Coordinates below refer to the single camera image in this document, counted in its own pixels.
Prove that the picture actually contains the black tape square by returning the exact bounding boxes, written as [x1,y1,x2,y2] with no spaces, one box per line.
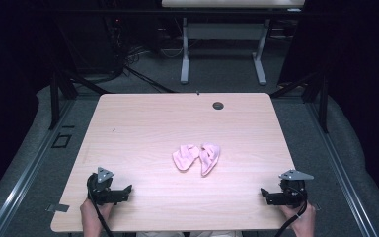
[50,132,73,150]

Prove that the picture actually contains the person's right hand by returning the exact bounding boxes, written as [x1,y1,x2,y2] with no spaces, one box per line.
[279,201,317,231]

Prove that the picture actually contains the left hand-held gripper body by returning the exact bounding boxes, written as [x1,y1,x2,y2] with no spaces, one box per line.
[86,166,115,206]

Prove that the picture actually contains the grey tape piece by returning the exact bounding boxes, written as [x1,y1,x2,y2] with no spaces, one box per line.
[44,203,71,213]

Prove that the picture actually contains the person's left hand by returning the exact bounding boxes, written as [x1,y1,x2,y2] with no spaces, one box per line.
[79,197,115,228]

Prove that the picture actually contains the black metal frame stand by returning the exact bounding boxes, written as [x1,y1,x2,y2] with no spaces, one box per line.
[269,70,330,134]
[47,19,113,131]

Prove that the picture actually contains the aluminium floor rail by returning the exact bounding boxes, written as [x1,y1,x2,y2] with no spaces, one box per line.
[305,102,379,237]
[0,98,77,237]

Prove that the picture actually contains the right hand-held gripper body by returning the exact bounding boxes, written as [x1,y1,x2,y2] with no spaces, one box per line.
[277,169,315,209]

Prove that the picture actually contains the black floor cables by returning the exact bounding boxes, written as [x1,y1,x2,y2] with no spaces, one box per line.
[105,13,179,95]

